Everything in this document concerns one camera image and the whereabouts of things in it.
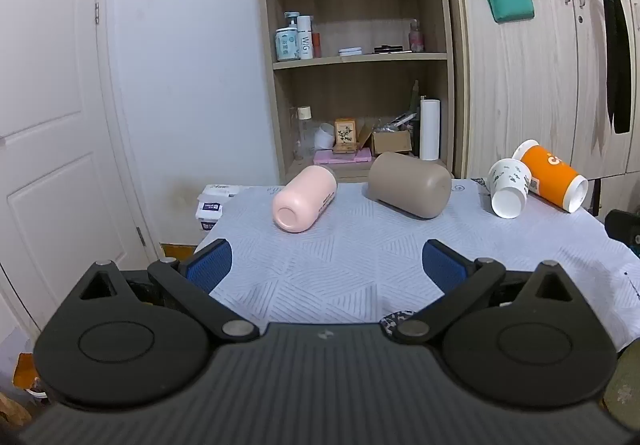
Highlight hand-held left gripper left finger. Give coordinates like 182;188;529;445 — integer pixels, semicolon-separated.
69;239;261;341

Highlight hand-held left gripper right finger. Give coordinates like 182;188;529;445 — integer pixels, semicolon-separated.
381;239;577;346

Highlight pink cup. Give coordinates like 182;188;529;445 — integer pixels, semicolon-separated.
272;165;339;233

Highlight taupe cup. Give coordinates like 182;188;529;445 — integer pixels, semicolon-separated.
368;152;453;220

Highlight orange paper cup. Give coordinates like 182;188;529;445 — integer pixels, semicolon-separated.
512;139;589;214

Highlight white patterned paper cup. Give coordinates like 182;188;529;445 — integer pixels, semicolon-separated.
487;158;534;219

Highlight white plastic cup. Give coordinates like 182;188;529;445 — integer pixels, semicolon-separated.
313;122;336;151

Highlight white tissue pack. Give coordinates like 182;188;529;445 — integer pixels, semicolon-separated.
193;183;251;232

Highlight leopard print cloth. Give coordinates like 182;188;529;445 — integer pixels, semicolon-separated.
379;309;417;340

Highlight white patterned table cloth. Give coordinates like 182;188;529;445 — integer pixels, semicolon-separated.
192;178;640;353

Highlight cardboard box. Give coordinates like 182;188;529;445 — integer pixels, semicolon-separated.
370;129;413;156

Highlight white cylinder roll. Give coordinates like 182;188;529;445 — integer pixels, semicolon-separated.
419;98;441;162

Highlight pink flat box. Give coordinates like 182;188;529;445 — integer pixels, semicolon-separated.
313;148;376;165

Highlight olive green cloth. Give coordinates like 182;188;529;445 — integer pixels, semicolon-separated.
599;347;640;431

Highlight glass bottle cream cap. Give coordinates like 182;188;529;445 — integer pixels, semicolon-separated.
290;106;314;161

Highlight floral wooden box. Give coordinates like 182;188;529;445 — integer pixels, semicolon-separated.
332;118;358;154

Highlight black ribbon bow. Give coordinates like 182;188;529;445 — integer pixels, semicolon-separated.
586;0;634;135

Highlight wooden wardrobe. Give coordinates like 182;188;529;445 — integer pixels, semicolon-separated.
439;0;640;182

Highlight white door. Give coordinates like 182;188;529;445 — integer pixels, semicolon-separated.
0;0;163;331

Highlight pink small bottle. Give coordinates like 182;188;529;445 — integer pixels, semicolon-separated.
408;19;426;52

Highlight toiletry bottles on shelf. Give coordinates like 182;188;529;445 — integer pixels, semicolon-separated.
274;12;301;62

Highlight white tall bottle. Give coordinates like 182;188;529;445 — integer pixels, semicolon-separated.
296;15;315;60

